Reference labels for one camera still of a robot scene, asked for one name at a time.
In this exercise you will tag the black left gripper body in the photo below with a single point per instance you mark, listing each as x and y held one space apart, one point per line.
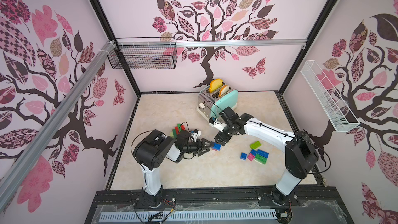
193 148

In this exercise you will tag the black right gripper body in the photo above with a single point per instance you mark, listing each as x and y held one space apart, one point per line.
224 133

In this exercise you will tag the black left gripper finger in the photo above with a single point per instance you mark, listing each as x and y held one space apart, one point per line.
203 151
206 143

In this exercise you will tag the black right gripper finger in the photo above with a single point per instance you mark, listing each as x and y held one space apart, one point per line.
226 136
219 139

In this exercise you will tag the dark green lego brick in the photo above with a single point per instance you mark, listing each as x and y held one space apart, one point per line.
174 133

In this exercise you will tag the green long lego brick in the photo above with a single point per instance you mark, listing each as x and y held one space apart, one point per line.
179 127

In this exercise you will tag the lime lego brick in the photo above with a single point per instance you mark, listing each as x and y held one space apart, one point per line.
255 145

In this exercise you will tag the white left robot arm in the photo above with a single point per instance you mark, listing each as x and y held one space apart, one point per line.
155 147

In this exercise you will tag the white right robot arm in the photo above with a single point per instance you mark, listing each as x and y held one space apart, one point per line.
300 153

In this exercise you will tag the blue small lego brick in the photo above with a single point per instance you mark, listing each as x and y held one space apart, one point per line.
243 156

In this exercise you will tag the pink lego brick lower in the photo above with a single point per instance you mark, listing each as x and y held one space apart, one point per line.
251 157

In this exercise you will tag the blue long lego brick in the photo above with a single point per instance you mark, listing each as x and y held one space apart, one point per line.
262 153

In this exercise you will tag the green lego brick right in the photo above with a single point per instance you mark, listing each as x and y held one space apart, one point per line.
260 159

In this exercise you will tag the mint and cream toaster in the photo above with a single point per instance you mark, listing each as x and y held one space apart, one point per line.
210 105

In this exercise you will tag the toast slice right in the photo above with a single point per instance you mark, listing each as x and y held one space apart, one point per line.
223 90

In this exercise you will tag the toast slice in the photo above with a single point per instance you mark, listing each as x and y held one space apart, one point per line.
215 84
223 90

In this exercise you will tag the toast slice left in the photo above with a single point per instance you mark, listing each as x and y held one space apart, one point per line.
215 84

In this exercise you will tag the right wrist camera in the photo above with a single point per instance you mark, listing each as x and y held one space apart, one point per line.
214 122

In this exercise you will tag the white slotted cable duct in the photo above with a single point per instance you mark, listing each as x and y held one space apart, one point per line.
186 216

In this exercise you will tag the aluminium rail back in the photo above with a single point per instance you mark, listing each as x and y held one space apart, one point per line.
221 43

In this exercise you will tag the aluminium rail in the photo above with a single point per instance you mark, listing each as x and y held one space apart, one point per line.
221 43
20 169

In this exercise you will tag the white wire shelf basket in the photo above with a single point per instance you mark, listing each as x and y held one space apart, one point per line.
323 83

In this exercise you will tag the black wire basket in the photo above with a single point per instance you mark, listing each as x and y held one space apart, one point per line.
144 53

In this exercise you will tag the aluminium rail left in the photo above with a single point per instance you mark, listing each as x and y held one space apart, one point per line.
20 169

